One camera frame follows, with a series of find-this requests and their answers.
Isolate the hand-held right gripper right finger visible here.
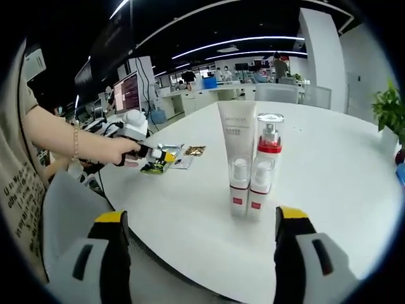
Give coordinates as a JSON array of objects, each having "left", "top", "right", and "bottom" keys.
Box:
[{"left": 273, "top": 205, "right": 362, "bottom": 304}]

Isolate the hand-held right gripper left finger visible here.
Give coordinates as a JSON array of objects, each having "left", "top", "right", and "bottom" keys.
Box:
[{"left": 58, "top": 209, "right": 133, "bottom": 304}]

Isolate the green black skincare packet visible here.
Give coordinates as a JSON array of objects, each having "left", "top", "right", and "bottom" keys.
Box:
[{"left": 140, "top": 142, "right": 185, "bottom": 175}]

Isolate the small clear skincare sachet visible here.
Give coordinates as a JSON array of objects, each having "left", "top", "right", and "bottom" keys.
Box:
[{"left": 169, "top": 155, "right": 194, "bottom": 170}]

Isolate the gold foil skincare sachet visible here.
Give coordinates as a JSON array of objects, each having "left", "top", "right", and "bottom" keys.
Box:
[{"left": 184, "top": 145, "right": 208, "bottom": 157}]

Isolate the white skincare tube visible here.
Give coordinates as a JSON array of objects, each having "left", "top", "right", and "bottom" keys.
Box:
[{"left": 217, "top": 101, "right": 258, "bottom": 185}]

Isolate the white spray bottle red collar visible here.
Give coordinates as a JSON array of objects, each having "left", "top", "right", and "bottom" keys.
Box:
[{"left": 252, "top": 113, "right": 285, "bottom": 194}]

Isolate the person's left hand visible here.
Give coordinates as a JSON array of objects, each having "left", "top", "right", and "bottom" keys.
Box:
[{"left": 108, "top": 137, "right": 142, "bottom": 168}]

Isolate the blue water jug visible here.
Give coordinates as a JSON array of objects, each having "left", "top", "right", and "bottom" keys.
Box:
[{"left": 151, "top": 107, "right": 169, "bottom": 123}]

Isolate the computer monitor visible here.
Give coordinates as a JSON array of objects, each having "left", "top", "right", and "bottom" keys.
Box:
[{"left": 113, "top": 71, "right": 142, "bottom": 115}]

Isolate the white mesh chair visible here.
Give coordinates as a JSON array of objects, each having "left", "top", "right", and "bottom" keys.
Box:
[{"left": 42, "top": 172, "right": 228, "bottom": 300}]

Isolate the ceiling light strip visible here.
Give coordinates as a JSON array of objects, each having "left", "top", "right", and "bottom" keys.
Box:
[
  {"left": 109, "top": 0, "right": 131, "bottom": 20},
  {"left": 204, "top": 50, "right": 308, "bottom": 61},
  {"left": 171, "top": 36, "right": 305, "bottom": 60}
]

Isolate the beige printed shirt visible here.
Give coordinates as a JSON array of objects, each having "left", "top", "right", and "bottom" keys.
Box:
[{"left": 0, "top": 47, "right": 51, "bottom": 283}]

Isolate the grey mesh chair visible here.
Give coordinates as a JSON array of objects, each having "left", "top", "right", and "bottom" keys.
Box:
[
  {"left": 254, "top": 84, "right": 300, "bottom": 104},
  {"left": 303, "top": 85, "right": 333, "bottom": 110}
]

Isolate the green potted plant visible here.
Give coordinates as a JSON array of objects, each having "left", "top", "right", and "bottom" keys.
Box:
[{"left": 370, "top": 79, "right": 405, "bottom": 146}]

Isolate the thin wrist bracelet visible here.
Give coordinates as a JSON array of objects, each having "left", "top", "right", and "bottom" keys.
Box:
[{"left": 72, "top": 126, "right": 80, "bottom": 162}]

